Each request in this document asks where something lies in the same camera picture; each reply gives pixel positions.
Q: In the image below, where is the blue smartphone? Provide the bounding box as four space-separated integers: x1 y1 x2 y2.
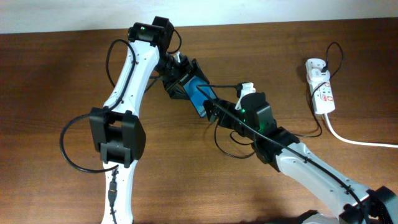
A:
183 77 208 118

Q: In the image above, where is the white power strip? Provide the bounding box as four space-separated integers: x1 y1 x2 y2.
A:
305 58 335 114

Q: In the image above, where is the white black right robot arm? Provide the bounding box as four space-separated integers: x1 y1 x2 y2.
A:
203 93 397 223

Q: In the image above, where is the black USB charging cable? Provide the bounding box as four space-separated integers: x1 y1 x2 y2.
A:
213 42 345 159

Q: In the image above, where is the white USB charger plug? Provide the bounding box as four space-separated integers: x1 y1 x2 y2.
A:
307 68 330 85

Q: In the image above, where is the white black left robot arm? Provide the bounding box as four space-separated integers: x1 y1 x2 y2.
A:
90 16 208 223

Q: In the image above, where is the white power strip cord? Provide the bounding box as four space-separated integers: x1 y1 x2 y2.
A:
322 113 398 149

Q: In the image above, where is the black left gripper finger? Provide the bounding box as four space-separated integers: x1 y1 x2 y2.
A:
166 83 189 100
183 58 210 84

